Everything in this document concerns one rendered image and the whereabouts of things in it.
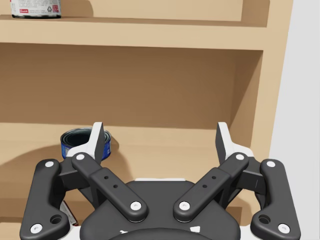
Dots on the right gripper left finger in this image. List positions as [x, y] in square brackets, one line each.
[45, 190]

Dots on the blue flat can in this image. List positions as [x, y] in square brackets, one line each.
[75, 141]

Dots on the pale wooden shelf unit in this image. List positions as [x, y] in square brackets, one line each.
[155, 87]

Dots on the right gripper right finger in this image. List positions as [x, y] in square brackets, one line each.
[280, 192]

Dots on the red and white carton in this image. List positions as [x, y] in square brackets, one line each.
[70, 216]

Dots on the red and white can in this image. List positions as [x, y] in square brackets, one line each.
[35, 8]

